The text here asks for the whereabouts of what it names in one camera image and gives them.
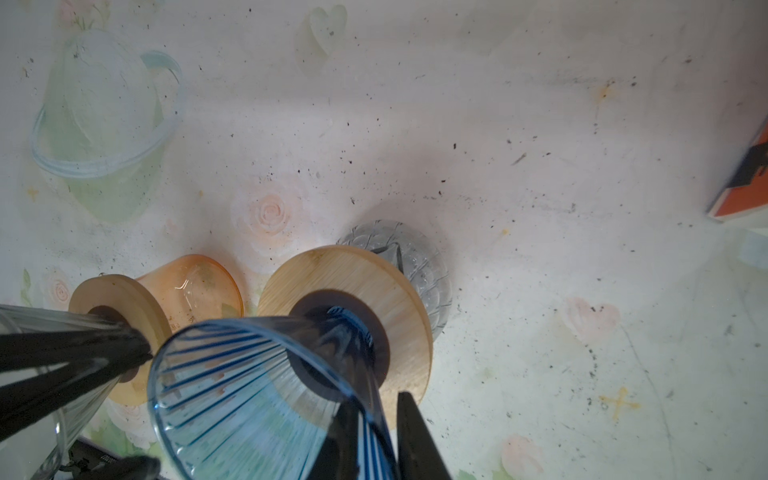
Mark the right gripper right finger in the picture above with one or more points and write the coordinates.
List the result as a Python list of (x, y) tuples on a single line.
[(418, 456)]

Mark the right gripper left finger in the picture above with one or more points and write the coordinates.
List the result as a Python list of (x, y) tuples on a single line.
[(338, 455)]

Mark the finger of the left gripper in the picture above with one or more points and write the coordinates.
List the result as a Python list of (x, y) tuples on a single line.
[(27, 401), (126, 348)]

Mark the clear grey glass dripper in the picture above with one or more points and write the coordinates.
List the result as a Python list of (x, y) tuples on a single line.
[(38, 451)]

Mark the blue glass dripper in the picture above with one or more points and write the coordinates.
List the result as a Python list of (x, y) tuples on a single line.
[(253, 398)]

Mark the orange glass carafe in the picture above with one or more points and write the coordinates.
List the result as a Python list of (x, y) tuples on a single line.
[(194, 288)]

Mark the coffee filter pack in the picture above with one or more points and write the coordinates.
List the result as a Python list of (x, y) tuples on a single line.
[(746, 191)]

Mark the grey glass pitcher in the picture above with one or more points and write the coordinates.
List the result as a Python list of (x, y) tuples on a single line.
[(414, 256)]

